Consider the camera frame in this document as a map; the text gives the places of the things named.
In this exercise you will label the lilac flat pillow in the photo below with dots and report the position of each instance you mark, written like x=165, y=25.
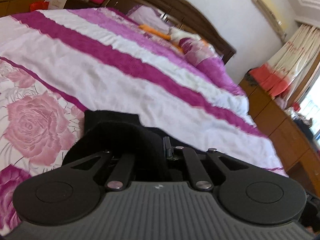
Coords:
x=150, y=16

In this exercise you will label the dark wooden nightstand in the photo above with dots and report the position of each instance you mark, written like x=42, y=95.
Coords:
x=79, y=4

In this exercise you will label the white orange plush goose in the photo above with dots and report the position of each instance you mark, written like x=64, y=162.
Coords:
x=174, y=35

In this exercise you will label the orange white curtain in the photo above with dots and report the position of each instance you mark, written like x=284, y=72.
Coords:
x=284, y=71

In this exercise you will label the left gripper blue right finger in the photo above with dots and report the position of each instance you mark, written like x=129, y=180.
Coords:
x=199, y=178

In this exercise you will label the dark wooden headboard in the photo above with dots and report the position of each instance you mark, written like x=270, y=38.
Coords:
x=186, y=15

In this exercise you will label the black knit cardigan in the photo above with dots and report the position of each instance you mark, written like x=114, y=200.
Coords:
x=108, y=133

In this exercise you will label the pink floral pillow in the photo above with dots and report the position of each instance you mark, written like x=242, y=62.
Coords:
x=205, y=59

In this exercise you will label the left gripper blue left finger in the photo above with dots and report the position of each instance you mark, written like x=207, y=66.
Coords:
x=120, y=172

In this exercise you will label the pink floral bed quilt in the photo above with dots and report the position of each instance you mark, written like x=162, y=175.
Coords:
x=56, y=64

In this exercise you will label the low wooden side cabinet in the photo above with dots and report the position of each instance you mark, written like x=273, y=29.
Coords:
x=299, y=158

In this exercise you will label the wall air conditioner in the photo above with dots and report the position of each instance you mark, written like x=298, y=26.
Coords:
x=274, y=17

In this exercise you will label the red plastic stool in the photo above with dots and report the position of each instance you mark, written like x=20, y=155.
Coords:
x=38, y=6

